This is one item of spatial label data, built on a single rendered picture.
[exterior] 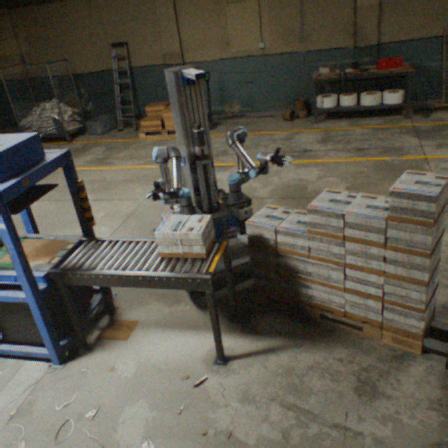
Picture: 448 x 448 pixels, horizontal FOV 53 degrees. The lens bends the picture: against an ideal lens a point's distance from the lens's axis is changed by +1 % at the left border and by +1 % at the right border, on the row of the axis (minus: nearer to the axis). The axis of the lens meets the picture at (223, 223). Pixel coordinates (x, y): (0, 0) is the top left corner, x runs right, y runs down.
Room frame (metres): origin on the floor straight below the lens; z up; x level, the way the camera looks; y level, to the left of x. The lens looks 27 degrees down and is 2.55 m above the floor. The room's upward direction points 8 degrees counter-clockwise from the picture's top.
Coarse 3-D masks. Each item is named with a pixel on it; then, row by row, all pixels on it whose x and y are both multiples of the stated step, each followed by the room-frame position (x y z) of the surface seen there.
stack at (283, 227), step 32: (256, 224) 3.29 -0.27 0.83; (288, 224) 3.21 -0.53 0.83; (256, 256) 3.31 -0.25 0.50; (288, 256) 3.11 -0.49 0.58; (320, 256) 2.94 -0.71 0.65; (352, 256) 2.78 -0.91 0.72; (384, 256) 2.65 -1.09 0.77; (288, 288) 3.13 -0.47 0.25; (320, 288) 2.94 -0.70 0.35; (352, 288) 2.78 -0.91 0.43; (320, 320) 2.95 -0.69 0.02; (352, 320) 2.77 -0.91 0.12
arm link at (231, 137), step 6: (228, 132) 3.92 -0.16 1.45; (234, 132) 3.90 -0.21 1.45; (228, 138) 3.87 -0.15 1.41; (234, 138) 3.86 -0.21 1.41; (228, 144) 3.86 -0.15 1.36; (234, 144) 3.83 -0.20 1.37; (234, 150) 3.82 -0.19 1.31; (240, 150) 3.80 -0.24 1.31; (240, 156) 3.78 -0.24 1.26; (246, 156) 3.77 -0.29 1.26; (246, 162) 3.74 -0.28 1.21; (252, 162) 3.74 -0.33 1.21; (252, 168) 3.70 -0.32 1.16; (258, 168) 3.72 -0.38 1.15; (252, 174) 3.67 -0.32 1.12; (258, 174) 3.68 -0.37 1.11
